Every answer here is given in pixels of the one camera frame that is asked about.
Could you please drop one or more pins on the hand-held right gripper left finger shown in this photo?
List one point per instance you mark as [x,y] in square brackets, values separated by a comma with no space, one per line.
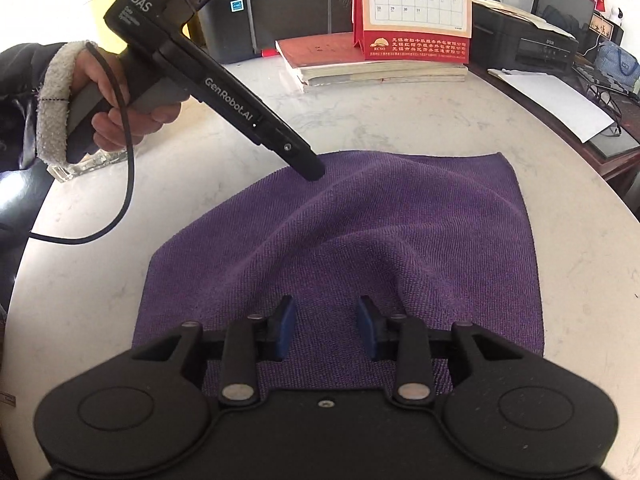
[286,330]

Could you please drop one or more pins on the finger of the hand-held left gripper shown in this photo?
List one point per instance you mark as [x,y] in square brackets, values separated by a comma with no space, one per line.
[295,152]

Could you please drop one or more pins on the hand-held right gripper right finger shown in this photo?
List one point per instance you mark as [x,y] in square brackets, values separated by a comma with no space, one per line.
[367,330]

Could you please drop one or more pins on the purple towel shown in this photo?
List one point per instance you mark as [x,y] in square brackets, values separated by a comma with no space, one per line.
[350,220]

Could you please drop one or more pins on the person's left forearm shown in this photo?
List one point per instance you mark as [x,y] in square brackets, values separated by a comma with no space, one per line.
[55,100]

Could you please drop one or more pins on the person's left hand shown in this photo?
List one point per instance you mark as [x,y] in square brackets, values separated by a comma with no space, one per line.
[135,125]

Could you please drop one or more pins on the black box device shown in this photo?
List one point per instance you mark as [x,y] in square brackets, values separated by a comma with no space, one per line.
[227,15]

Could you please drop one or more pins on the clear glass ashtray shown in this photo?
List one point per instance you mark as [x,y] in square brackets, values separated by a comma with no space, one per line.
[85,166]

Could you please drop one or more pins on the person's dark jacket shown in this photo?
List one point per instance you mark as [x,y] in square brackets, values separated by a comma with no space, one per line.
[15,220]

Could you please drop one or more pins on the black printer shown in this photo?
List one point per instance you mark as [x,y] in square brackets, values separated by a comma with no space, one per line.
[525,47]

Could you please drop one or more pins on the white paper sheet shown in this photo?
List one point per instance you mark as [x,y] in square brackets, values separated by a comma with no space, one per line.
[550,100]

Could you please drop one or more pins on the black computer monitor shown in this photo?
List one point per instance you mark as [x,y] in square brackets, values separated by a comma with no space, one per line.
[560,5]

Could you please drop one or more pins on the black keyboard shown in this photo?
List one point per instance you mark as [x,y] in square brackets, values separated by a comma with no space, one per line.
[590,77]

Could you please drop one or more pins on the dark wooden desk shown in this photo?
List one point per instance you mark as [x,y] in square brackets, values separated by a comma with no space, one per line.
[625,166]

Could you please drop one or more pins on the black eyeglasses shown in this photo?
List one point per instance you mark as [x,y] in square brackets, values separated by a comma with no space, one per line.
[607,105]

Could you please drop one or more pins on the wooden framed plaque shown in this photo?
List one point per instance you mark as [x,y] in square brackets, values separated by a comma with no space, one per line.
[602,25]

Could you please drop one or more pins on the blue bag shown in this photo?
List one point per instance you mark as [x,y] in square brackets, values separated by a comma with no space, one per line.
[617,62]

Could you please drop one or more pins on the white security camera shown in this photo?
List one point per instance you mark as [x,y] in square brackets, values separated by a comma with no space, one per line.
[618,14]

